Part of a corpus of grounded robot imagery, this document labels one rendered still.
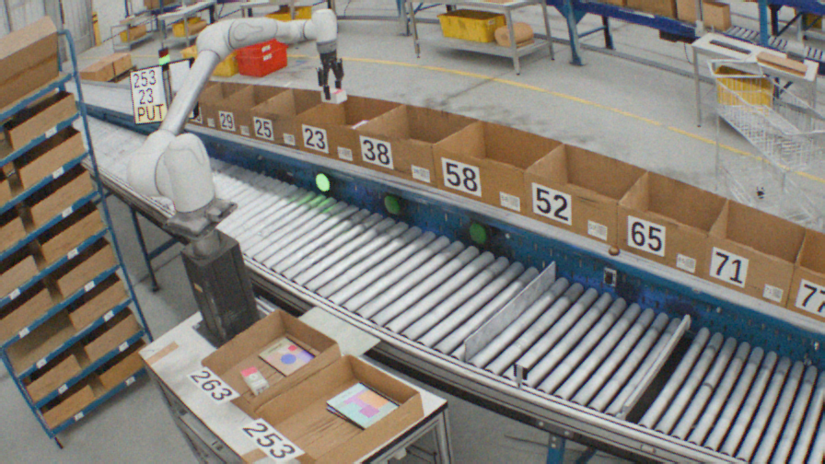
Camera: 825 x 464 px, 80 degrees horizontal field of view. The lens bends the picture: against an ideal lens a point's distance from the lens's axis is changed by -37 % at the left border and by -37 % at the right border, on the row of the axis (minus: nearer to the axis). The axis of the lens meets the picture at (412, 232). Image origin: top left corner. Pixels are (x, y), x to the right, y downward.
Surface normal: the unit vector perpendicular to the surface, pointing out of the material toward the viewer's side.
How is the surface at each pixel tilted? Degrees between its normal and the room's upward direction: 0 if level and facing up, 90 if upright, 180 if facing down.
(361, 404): 0
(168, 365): 0
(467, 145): 90
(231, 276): 90
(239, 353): 88
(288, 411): 89
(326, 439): 2
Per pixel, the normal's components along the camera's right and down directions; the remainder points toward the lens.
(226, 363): 0.74, 0.24
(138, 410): -0.13, -0.86
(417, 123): -0.66, 0.44
